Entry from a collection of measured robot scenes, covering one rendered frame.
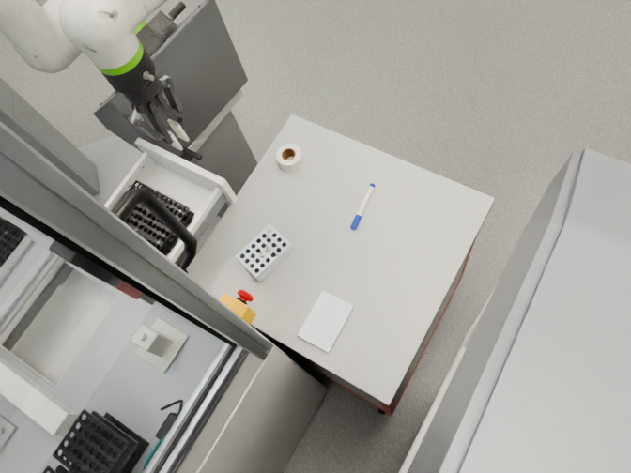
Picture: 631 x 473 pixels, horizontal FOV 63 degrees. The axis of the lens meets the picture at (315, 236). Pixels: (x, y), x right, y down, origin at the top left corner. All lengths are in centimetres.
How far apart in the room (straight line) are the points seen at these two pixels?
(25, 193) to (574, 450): 38
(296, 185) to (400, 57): 135
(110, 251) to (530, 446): 41
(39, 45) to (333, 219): 82
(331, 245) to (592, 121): 151
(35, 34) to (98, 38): 47
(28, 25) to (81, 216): 97
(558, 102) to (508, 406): 235
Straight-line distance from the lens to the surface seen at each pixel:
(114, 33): 97
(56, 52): 147
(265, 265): 129
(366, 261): 129
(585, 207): 30
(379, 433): 198
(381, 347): 124
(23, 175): 43
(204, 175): 130
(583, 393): 24
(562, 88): 259
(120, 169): 260
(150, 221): 133
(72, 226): 47
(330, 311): 125
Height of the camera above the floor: 198
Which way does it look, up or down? 66 degrees down
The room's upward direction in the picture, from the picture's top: 22 degrees counter-clockwise
